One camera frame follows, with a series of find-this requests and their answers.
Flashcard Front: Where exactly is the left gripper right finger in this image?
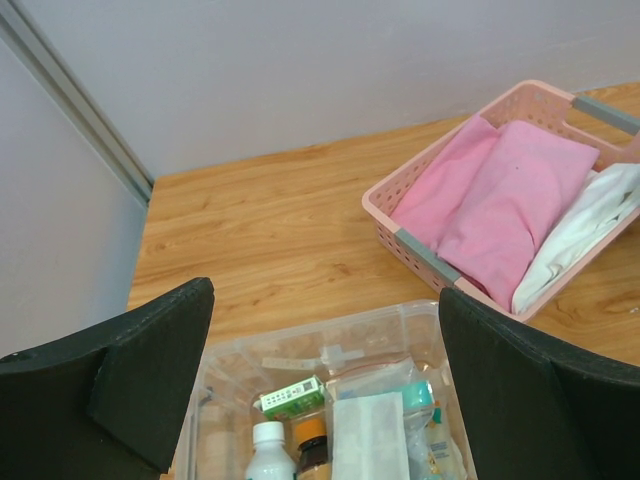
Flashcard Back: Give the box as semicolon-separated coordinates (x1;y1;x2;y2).
439;288;639;479

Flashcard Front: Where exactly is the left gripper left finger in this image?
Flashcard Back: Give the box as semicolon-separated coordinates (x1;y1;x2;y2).
1;277;214;479

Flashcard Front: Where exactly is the teal plaster packet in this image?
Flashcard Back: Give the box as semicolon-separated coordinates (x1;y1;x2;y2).
401;380;435;479

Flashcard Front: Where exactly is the white gauze pad packet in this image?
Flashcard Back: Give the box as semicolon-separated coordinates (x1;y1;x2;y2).
332;392;410;480

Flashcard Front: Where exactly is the clear plastic medicine box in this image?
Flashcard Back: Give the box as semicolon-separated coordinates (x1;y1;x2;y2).
173;300;477;479

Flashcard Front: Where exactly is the white medicine bottle green label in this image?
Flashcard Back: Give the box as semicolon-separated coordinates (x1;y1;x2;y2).
244;421;296;480

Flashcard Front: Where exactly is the green medicine box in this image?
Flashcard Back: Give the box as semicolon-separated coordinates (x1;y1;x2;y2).
253;376;325;422

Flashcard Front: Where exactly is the green white bandage packet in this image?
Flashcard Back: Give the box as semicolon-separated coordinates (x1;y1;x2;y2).
426;401;467;479

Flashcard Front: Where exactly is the pink folded cloth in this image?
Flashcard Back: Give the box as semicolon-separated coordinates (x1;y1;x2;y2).
391;116;600;309

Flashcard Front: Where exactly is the brown glass bottle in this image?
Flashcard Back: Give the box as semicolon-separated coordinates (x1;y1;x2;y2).
294;417;332;480

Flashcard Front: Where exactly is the white folded cloth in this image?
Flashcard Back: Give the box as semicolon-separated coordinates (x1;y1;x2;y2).
511;163;639;314

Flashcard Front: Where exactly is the pink plastic basket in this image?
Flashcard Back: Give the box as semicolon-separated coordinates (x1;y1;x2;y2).
362;80;639;322

